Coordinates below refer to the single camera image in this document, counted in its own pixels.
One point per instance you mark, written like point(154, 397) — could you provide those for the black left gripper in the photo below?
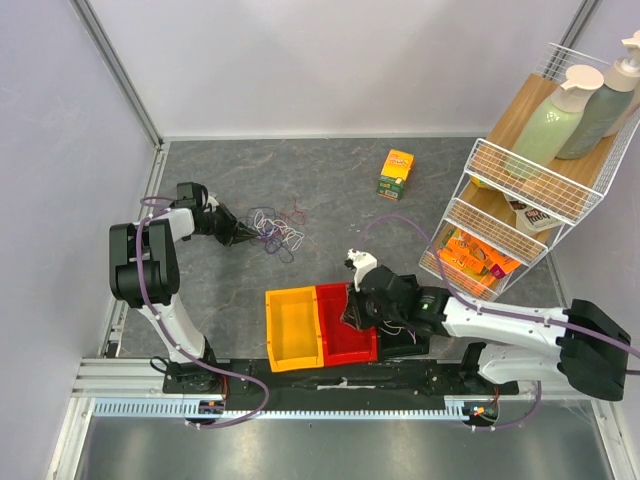
point(235, 231)

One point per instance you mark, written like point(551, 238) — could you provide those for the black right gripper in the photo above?
point(361, 310)

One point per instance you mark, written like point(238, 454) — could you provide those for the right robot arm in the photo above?
point(579, 345)

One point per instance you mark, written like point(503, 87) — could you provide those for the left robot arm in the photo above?
point(144, 271)

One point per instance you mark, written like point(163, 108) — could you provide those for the red plastic bin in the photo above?
point(342, 344)

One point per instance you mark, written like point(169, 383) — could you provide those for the black plastic bin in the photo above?
point(396, 341)

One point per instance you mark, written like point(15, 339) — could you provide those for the yellow plastic bin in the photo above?
point(293, 333)

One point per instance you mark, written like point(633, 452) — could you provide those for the orange snack packets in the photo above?
point(479, 266)

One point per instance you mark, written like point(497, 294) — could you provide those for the orange green carton box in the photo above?
point(394, 174)

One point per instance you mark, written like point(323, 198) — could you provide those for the brown snack packet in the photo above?
point(530, 220)

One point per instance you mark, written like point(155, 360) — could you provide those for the light green pump bottle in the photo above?
point(553, 122)

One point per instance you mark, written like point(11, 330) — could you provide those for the dark green pump bottle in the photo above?
point(596, 120)

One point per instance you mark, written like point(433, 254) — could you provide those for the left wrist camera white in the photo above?
point(209, 202)

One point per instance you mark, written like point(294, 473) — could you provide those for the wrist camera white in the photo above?
point(209, 202)
point(360, 263)

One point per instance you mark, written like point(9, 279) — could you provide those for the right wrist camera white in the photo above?
point(360, 263)

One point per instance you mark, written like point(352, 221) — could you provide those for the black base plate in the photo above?
point(243, 381)

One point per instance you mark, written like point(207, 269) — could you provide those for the white wire shelf rack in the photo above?
point(566, 189)

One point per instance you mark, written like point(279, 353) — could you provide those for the grey cable duct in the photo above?
point(196, 409)

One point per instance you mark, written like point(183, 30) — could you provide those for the aluminium corner post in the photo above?
point(103, 44)

